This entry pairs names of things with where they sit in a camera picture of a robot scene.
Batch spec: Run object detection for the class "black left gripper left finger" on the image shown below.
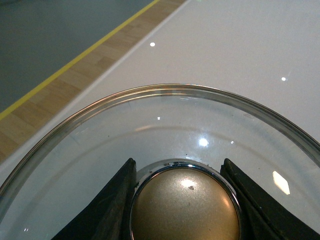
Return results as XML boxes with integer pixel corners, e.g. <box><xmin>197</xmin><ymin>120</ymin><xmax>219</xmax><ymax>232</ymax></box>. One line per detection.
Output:
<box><xmin>53</xmin><ymin>158</ymin><xmax>137</xmax><ymax>240</ymax></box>

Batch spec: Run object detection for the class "glass pot lid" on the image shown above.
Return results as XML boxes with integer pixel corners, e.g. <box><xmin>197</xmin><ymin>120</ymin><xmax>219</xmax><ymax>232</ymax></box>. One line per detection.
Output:
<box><xmin>0</xmin><ymin>84</ymin><xmax>320</xmax><ymax>240</ymax></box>

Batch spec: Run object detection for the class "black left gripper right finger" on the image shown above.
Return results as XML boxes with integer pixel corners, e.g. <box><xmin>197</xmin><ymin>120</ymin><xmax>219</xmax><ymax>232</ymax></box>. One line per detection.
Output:
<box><xmin>220</xmin><ymin>158</ymin><xmax>320</xmax><ymax>240</ymax></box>

